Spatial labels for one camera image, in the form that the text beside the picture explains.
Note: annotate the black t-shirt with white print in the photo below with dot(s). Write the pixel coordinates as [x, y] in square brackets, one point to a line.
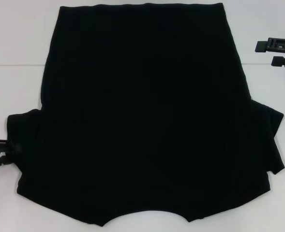
[142, 108]

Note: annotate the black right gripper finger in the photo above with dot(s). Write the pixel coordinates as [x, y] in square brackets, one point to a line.
[280, 61]
[260, 46]

